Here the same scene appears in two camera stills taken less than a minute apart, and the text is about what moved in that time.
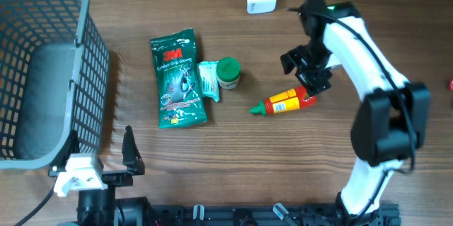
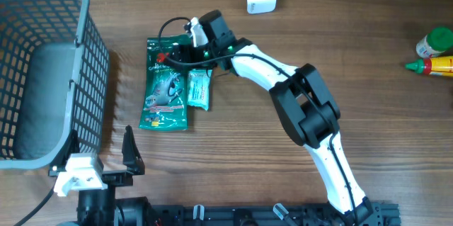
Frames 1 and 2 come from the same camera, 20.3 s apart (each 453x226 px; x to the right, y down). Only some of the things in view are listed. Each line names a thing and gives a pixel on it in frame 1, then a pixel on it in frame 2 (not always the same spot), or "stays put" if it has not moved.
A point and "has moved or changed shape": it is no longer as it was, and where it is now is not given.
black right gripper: [314, 81] -> [179, 49]
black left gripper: [131, 159] stays put
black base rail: [386, 215] stays put
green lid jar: [228, 70] -> [438, 40]
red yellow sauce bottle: [290, 100] has moved or changed shape
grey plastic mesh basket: [54, 70] stays put
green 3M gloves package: [179, 88] has moved or changed shape
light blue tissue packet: [207, 72] has moved or changed shape
